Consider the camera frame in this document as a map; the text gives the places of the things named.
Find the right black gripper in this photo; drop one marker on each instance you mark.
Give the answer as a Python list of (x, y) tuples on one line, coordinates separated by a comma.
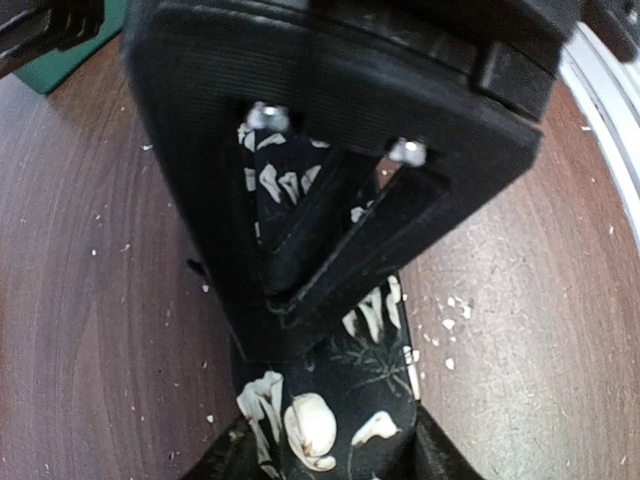
[(510, 50)]

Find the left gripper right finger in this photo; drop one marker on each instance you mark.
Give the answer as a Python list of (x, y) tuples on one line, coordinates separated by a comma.
[(434, 454)]

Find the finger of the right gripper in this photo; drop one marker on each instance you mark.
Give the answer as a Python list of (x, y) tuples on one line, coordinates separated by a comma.
[(414, 151)]

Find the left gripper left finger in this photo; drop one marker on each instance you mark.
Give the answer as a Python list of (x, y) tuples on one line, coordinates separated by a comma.
[(232, 456)]

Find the black white floral tie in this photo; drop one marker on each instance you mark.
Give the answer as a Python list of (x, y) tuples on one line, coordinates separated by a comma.
[(346, 409)]

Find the dark green divided organizer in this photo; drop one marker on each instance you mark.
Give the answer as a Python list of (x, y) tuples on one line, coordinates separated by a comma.
[(44, 42)]

